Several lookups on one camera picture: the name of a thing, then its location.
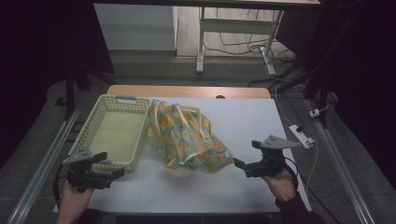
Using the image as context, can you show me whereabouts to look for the black metal stand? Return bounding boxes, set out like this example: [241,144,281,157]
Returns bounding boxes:
[64,62,92,121]
[303,69,332,129]

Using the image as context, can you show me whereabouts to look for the person's right hand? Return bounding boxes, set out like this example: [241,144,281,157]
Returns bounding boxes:
[262,167,299,203]

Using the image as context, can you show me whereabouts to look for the thin white cable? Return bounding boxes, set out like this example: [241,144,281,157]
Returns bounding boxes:
[304,138,320,195]

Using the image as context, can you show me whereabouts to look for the dark curtain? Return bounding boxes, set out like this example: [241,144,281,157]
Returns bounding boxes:
[0,0,115,169]
[275,0,396,188]

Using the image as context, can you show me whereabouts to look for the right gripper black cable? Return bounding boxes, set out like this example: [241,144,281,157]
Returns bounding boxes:
[284,156,301,191]

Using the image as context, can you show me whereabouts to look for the person's left hand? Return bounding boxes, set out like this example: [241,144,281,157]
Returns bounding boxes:
[55,181,96,224]

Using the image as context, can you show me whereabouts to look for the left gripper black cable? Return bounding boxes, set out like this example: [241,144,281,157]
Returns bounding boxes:
[51,161,71,210]

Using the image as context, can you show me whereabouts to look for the metal floor rail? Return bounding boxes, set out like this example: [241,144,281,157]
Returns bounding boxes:
[306,99,376,224]
[6,92,88,224]

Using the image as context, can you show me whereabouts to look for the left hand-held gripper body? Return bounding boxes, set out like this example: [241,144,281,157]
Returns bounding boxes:
[62,147,114,193]

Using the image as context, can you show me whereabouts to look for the white power strip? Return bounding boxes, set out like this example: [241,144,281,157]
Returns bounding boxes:
[288,124,316,150]

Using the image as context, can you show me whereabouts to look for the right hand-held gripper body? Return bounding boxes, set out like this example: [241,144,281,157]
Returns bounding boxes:
[246,134,302,179]

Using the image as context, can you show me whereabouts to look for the black floor cables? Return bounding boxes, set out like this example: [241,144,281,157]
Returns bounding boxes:
[204,8,297,64]

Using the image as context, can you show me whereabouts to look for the white table mat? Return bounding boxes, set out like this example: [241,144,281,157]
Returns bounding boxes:
[53,96,312,216]

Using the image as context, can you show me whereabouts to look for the white-framed desk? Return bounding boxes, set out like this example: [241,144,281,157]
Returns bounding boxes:
[92,0,321,76]

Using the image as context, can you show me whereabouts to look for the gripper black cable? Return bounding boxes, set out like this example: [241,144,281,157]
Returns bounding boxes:
[51,161,71,210]
[284,156,301,191]

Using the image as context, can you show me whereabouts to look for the orange-print fabric shopping bag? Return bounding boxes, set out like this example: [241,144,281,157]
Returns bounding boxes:
[146,99,234,174]

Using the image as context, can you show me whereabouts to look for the white cabinet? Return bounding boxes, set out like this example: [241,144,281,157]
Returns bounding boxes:
[92,3,178,51]

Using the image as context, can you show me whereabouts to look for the pale yellow plastic basket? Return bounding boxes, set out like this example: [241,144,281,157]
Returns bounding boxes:
[67,94,152,173]

